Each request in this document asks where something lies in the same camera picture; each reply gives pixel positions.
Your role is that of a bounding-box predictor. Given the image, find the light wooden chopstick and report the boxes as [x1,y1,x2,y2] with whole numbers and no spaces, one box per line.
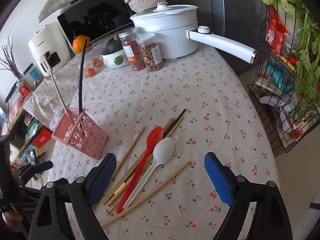
[49,69,75,125]

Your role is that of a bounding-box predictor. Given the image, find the black chopstick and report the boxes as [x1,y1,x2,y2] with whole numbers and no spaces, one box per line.
[79,39,87,116]

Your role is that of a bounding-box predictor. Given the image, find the left hand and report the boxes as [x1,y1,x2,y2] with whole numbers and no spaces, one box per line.
[2,210,23,232]

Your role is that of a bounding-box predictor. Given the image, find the lone wooden chopstick on table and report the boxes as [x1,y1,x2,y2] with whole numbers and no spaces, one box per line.
[100,161,188,228]

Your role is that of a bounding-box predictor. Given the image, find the pink perforated utensil basket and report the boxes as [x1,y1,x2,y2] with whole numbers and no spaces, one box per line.
[52,108,108,160]

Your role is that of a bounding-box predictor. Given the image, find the white plastic spoon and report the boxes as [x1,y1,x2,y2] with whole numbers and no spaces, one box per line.
[123,137,175,209]

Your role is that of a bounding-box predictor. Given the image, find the red plastic spoon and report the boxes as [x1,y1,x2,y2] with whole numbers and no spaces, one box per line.
[116,126,163,214]

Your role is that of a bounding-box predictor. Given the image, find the cherry print tablecloth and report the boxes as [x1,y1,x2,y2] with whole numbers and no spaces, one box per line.
[23,33,279,240]

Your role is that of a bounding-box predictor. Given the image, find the glass jar with small oranges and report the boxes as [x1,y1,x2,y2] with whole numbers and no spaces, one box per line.
[84,47,104,77]

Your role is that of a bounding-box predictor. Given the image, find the white bowl with green knob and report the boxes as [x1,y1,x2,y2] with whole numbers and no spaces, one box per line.
[101,49,130,69]

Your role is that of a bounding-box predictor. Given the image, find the green leafy vegetables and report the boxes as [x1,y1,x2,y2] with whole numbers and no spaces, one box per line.
[261,0,319,119]

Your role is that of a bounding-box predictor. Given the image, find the jar of red dried fruit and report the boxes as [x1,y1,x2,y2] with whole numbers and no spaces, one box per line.
[118,27,146,71]

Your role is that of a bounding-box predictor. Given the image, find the jar of dried fruit rings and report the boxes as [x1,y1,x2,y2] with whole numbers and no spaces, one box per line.
[136,33,162,72]

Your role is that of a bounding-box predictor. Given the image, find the dark green pumpkin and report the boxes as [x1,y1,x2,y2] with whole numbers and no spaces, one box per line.
[106,34,123,55]

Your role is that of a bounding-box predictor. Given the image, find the orange pumpkin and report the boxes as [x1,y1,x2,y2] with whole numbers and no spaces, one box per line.
[72,33,90,54]

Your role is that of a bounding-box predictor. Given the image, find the cream air fryer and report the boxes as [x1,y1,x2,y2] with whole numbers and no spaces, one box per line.
[28,21,72,77]

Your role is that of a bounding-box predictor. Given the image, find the black microwave oven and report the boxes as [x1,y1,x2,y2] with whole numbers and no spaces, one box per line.
[57,0,133,46]

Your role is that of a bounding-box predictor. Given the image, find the red snack package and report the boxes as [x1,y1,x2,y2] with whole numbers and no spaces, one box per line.
[265,5,291,56]

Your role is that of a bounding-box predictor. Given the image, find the grey refrigerator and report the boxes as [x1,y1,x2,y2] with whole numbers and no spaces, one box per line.
[150,0,278,75]

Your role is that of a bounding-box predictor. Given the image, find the black wire rack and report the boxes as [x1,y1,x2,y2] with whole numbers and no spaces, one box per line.
[247,2,320,158]

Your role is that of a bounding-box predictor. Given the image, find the white electric pot with handle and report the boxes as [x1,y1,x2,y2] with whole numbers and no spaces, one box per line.
[130,2,257,64]

